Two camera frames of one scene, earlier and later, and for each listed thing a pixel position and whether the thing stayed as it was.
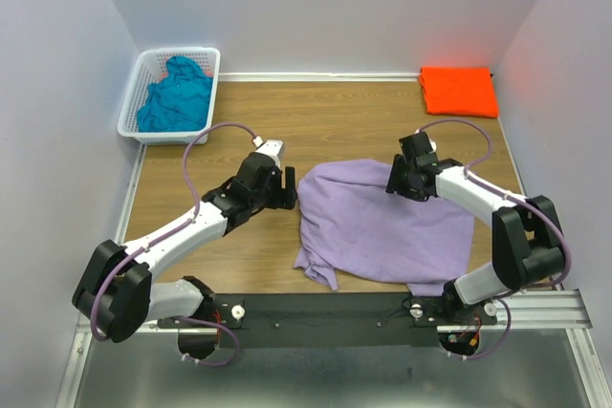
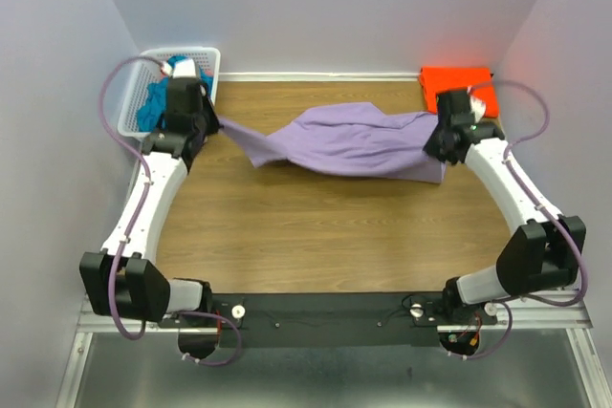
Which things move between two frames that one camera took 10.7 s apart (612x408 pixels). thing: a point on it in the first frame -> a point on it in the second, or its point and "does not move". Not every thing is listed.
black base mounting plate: [334, 320] does not move
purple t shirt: [350, 226] -> [347, 139]
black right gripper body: [407, 187] -> [435, 144]
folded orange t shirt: [459, 91] does not move
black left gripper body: [260, 199] -> [207, 121]
